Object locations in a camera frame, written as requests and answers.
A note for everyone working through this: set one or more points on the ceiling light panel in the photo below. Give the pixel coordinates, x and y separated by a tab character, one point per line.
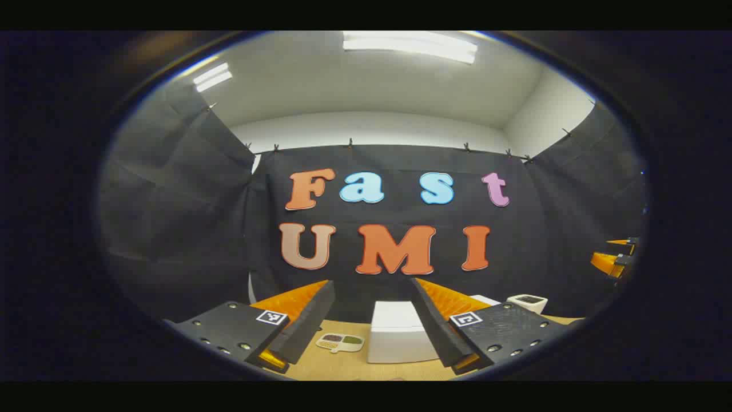
409	47
213	77

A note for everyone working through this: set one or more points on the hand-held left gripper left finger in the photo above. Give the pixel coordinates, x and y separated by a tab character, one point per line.
309	323

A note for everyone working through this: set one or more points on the red-brown meat piece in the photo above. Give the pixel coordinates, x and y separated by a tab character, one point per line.
333	339

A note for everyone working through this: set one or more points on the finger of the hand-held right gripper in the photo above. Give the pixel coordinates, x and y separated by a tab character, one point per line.
609	263
632	245

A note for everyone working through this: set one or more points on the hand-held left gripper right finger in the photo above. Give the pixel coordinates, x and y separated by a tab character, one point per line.
437	329

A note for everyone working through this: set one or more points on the white microwave oven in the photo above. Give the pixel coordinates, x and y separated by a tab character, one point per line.
394	337

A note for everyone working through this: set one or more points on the black backdrop cloth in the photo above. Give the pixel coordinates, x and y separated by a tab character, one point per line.
229	229

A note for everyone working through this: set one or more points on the white food tray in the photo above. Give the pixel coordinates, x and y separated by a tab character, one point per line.
337	349

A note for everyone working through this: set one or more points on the green vegetable food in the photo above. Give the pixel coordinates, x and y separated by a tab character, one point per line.
352	340

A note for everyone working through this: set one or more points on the white toaster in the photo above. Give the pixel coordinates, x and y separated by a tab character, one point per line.
529	304

